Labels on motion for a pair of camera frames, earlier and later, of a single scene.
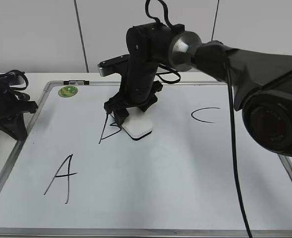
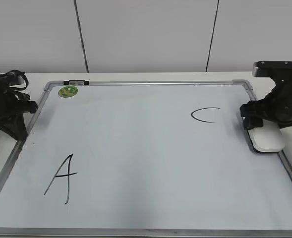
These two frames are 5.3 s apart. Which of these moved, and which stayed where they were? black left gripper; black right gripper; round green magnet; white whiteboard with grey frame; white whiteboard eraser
Moved: white whiteboard eraser; black right gripper
Stayed: black left gripper; round green magnet; white whiteboard with grey frame
